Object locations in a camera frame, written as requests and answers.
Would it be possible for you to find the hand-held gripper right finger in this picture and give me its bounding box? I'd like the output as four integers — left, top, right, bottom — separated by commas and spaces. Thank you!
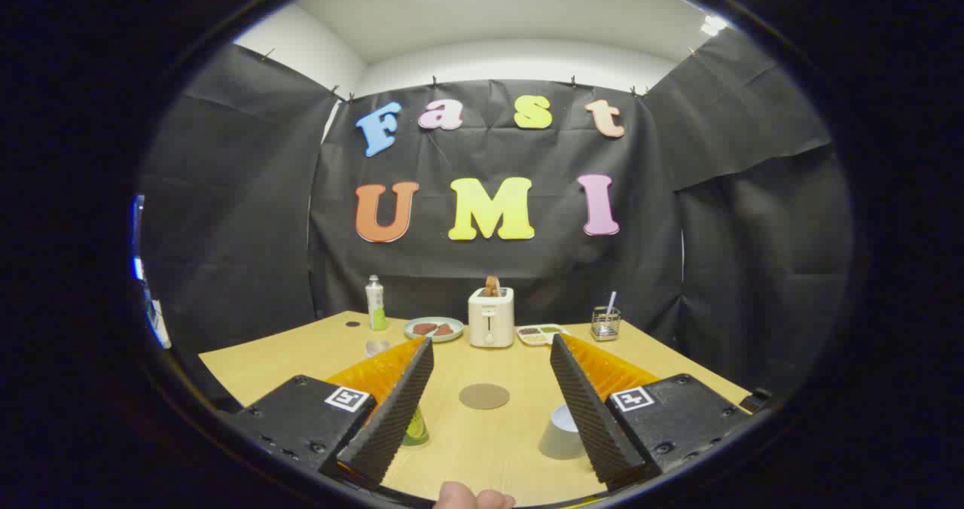
548, 333, 758, 492

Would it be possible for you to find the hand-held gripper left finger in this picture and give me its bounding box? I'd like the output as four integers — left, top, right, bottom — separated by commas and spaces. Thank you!
218, 336, 435, 491

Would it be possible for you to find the clear green label juice bottle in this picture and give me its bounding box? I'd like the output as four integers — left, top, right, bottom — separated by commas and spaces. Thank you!
365, 338, 432, 447

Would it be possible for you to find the white cup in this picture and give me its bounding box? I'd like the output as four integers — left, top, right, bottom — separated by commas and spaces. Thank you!
538, 404, 590, 461

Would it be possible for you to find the round brown coaster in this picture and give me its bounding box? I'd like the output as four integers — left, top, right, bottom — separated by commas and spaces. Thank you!
459, 383, 511, 410

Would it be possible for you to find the white green capped bottle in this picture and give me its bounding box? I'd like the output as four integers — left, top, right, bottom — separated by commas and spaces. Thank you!
365, 275, 388, 331

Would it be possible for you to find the pale green plate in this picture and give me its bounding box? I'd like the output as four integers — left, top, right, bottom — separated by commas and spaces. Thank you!
403, 316, 465, 343

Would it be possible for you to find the white divided snack tray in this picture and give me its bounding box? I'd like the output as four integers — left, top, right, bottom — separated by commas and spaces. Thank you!
516, 324, 569, 346

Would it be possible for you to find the wooden table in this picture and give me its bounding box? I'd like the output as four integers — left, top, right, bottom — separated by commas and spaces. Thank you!
197, 311, 752, 507

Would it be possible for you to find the cream toaster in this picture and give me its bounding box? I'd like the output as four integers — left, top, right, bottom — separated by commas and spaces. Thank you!
468, 287, 515, 349

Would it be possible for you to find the wire mesh holder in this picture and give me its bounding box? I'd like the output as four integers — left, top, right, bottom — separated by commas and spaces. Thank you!
590, 306, 622, 343

